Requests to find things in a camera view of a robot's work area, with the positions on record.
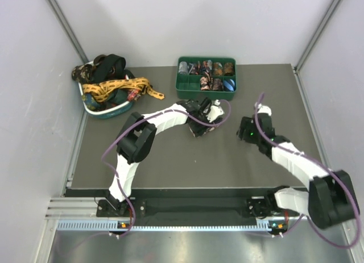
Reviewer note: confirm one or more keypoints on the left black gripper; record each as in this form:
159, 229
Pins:
198, 130

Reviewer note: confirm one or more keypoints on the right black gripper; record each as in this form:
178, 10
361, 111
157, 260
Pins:
246, 124

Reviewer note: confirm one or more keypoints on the brown floral tie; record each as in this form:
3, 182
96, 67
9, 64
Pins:
214, 124

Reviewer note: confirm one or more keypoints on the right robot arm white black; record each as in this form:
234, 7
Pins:
329, 198

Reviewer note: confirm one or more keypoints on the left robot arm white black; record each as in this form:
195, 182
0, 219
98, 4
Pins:
134, 142

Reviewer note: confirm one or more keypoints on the green compartment tray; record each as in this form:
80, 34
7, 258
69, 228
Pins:
213, 77

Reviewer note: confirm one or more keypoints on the pink floral rolled tie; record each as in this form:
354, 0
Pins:
205, 83

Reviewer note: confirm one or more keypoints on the brown pink rolled tie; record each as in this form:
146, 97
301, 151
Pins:
217, 84

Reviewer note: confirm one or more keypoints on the blue striped rolled tie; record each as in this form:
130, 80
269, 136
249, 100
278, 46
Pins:
229, 85

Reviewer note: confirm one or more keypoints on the dark red rolled tie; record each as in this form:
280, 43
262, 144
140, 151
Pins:
194, 68

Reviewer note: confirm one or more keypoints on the grey rolled tie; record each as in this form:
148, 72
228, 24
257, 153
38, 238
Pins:
183, 68

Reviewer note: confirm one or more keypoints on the teal floral rolled tie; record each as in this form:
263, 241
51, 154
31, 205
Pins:
206, 67

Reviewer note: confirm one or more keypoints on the dark brown rolled tie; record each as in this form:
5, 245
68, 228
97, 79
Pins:
229, 69

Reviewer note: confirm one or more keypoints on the red patterned tie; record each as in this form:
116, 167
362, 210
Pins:
134, 95

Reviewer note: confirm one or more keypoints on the white teal basket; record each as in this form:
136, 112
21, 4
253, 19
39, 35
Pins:
116, 103

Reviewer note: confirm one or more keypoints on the black tie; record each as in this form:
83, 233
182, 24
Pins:
110, 67

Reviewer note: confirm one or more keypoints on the yellow patterned tie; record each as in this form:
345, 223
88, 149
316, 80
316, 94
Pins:
100, 92

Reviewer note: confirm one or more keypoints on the green patterned tie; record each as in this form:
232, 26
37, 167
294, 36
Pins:
89, 102

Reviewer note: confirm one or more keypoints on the dark floral tie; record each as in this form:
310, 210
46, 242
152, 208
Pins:
82, 73

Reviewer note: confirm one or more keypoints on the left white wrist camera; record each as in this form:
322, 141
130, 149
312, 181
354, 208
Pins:
214, 112

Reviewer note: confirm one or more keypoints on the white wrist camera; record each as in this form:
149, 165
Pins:
214, 112
262, 109

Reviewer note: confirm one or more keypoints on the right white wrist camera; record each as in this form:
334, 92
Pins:
262, 109

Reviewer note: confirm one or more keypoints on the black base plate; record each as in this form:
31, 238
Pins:
194, 207

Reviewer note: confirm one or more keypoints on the grey slotted cable duct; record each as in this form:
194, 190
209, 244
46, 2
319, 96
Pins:
120, 226

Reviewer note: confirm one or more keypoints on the aluminium front rail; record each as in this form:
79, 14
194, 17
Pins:
72, 208

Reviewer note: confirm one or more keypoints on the right aluminium frame post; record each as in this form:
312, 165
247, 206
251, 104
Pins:
333, 6

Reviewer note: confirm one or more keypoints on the aluminium frame post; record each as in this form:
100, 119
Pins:
333, 6
62, 19

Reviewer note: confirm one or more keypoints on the left aluminium frame post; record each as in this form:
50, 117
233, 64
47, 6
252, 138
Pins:
62, 19

